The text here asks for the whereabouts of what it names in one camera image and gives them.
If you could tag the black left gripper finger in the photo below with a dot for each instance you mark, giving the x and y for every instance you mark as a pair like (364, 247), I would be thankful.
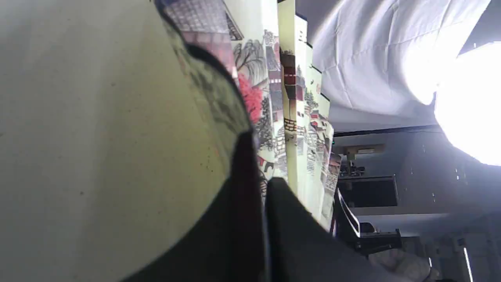
(300, 250)

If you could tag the painted paper folding fan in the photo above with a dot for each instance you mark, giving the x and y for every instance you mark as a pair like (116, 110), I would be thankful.
(130, 144)

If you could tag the dark monitor in background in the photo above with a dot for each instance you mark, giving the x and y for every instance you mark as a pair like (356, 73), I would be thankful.
(369, 192)

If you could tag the white backdrop cloth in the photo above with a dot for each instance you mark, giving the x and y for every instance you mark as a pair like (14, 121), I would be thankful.
(382, 60)

